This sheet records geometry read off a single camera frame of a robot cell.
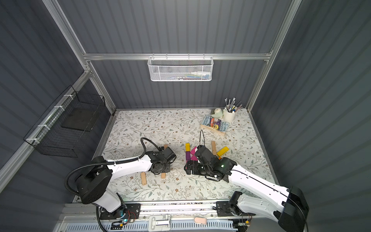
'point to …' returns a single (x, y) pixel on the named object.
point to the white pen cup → (229, 116)
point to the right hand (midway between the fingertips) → (191, 169)
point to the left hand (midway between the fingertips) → (168, 170)
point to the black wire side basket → (64, 128)
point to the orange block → (219, 158)
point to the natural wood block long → (213, 145)
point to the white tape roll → (218, 114)
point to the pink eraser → (203, 221)
